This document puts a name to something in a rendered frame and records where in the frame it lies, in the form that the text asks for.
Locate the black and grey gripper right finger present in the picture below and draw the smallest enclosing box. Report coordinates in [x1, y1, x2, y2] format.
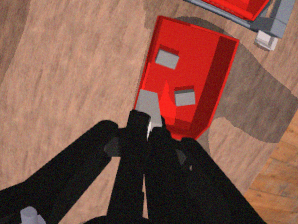
[144, 91, 267, 224]

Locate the grey metal block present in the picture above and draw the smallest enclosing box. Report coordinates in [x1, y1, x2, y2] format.
[155, 49, 180, 70]
[174, 89, 195, 106]

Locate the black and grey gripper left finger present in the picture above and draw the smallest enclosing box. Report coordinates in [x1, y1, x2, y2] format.
[0, 89, 151, 224]

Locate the red bin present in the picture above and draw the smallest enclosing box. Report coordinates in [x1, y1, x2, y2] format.
[133, 15, 240, 140]
[201, 0, 269, 21]

